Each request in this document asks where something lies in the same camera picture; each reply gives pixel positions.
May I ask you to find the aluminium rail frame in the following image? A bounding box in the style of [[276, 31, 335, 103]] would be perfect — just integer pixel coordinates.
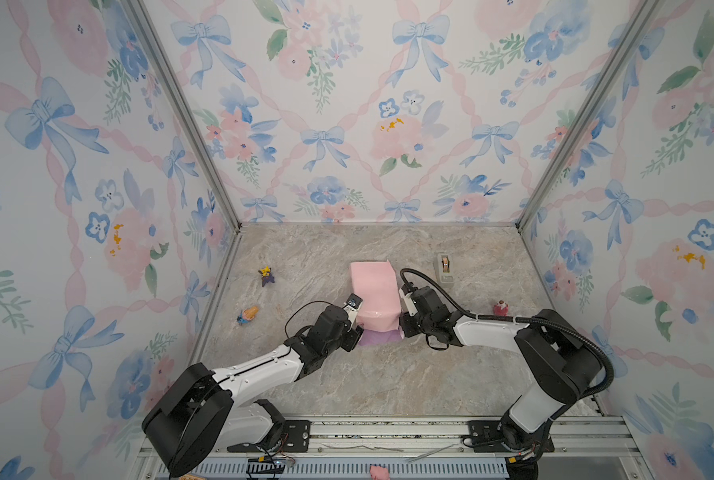
[[134, 415, 652, 480]]

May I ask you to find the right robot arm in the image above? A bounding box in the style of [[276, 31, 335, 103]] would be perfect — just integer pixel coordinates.
[[399, 284, 615, 454]]

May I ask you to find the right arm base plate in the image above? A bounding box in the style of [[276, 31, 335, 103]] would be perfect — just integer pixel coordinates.
[[461, 420, 555, 455]]

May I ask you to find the pink red toy figure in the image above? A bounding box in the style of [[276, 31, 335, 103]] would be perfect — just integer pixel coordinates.
[[492, 300, 509, 317]]

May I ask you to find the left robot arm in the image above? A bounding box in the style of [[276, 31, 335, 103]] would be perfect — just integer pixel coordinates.
[[142, 294, 363, 479]]

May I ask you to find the pink object on rail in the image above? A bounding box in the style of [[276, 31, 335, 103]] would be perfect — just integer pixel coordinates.
[[369, 465, 391, 480]]

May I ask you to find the yellow purple toy figure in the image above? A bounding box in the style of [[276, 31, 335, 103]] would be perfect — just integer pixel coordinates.
[[258, 266, 275, 287]]

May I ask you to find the purple wrapping paper sheet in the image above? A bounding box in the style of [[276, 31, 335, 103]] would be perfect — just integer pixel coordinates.
[[350, 261, 402, 347]]

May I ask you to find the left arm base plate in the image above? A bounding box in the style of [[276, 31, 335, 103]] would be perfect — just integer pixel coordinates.
[[225, 420, 312, 454]]

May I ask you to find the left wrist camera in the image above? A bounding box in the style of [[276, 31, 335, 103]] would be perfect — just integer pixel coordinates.
[[343, 293, 363, 328]]

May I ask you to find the black corrugated cable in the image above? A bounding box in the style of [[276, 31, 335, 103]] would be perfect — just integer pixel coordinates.
[[398, 267, 615, 400]]

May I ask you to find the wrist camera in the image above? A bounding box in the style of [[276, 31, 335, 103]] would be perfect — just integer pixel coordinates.
[[343, 293, 363, 328], [398, 289, 417, 317]]

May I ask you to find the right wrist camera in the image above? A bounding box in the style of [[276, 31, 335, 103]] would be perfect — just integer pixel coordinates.
[[398, 289, 417, 317]]

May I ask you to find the orange toy figure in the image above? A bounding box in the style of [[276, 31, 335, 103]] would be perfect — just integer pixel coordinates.
[[236, 306, 260, 325]]

